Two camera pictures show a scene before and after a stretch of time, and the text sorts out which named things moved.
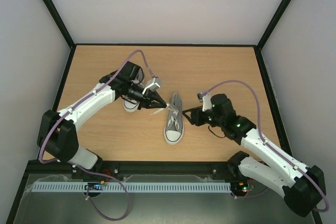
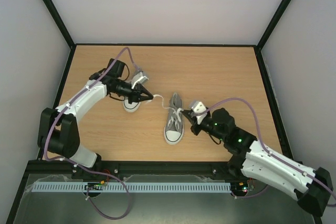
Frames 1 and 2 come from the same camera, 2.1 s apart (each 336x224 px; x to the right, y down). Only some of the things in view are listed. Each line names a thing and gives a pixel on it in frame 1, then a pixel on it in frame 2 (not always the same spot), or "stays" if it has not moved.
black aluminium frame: [58, 167] stays
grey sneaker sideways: [174, 131] stays
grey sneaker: [130, 105] stays
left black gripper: [147, 99] to [137, 95]
